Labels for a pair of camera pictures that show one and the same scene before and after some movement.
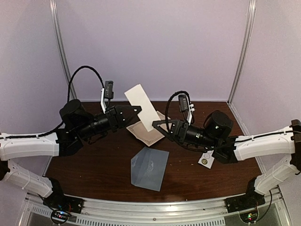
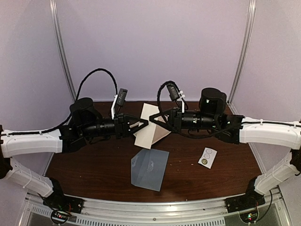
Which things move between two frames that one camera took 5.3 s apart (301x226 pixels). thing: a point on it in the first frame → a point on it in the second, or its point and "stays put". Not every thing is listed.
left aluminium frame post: x=53 y=8 stays put
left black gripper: x=115 y=117 → x=122 y=125
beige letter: x=138 y=98 → x=150 y=133
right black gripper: x=179 y=128 → x=176 y=110
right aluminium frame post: x=250 y=29 stays put
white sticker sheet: x=206 y=159 stays put
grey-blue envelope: x=148 y=167 stays put
